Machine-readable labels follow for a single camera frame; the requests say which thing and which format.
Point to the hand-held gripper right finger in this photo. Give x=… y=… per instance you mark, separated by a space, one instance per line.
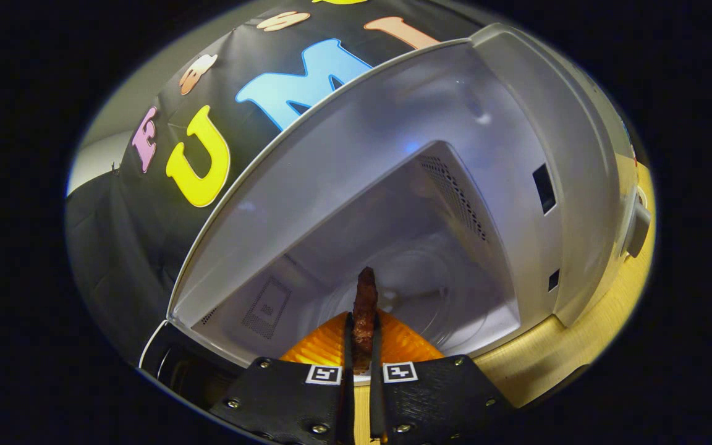
x=436 y=402

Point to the brown meat slice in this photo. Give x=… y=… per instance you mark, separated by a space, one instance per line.
x=365 y=303

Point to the white toaster oven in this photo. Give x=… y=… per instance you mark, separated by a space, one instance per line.
x=362 y=154

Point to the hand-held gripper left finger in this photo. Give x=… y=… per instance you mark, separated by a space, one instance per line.
x=294 y=402

